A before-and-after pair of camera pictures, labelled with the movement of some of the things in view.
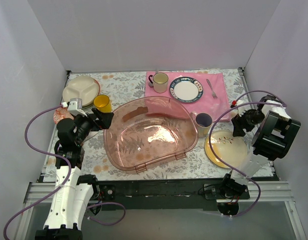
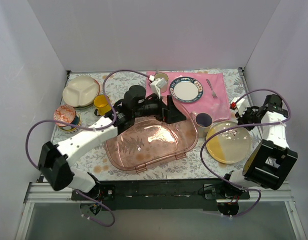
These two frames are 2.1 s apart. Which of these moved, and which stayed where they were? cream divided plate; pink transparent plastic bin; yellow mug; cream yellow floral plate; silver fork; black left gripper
Moved: black left gripper; cream yellow floral plate
Stayed: cream divided plate; silver fork; yellow mug; pink transparent plastic bin
